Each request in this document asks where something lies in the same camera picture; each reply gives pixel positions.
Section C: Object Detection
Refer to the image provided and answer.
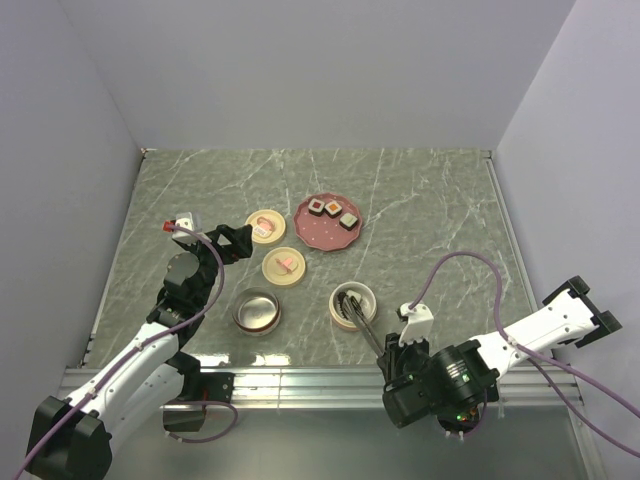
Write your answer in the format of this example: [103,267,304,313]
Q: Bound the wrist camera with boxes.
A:
[397,303,434,346]
[163,212,202,245]

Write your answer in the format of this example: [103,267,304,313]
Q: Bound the yellow sushi roll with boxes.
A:
[339,212,359,231]

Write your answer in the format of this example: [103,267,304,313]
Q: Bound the cream lid with label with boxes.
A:
[246,209,286,245]

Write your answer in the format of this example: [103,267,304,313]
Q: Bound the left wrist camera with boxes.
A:
[163,212,202,245]

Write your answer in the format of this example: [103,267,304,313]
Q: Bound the green sushi roll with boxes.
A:
[347,289,363,302]

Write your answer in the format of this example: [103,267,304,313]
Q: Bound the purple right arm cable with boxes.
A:
[409,251,640,471]

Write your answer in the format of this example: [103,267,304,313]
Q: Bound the red centre sushi roll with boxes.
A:
[307,198,325,216]

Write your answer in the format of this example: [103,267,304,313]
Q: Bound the steel round container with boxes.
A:
[232,287,282,336]

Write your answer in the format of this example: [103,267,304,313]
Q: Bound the steel food tongs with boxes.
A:
[351,299,384,358]

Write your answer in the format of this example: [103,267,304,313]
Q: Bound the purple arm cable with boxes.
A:
[409,251,640,471]
[12,227,239,479]

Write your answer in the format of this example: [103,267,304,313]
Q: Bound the pink dotted plate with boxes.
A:
[293,192,363,252]

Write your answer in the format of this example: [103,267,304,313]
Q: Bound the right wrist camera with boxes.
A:
[397,303,434,346]

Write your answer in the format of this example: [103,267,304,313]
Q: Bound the aluminium front rail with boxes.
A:
[54,364,585,412]

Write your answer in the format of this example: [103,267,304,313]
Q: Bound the cream round lunch container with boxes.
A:
[329,281,377,332]

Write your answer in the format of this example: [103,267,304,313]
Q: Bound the cream lid pink handle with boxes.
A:
[262,247,306,287]

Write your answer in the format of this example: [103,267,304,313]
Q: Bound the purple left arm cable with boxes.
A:
[12,227,239,479]

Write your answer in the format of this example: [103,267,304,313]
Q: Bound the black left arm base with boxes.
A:
[166,352,235,403]

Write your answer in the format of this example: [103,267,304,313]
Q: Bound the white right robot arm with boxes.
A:
[378,276,622,431]

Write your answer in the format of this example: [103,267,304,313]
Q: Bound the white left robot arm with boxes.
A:
[20,218,253,479]

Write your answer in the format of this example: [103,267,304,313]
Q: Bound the orange centre sushi roll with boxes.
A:
[324,200,342,218]

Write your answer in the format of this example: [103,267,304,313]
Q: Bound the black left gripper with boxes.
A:
[181,224,252,306]

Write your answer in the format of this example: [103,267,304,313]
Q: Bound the black seaweed piece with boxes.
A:
[337,292,355,322]

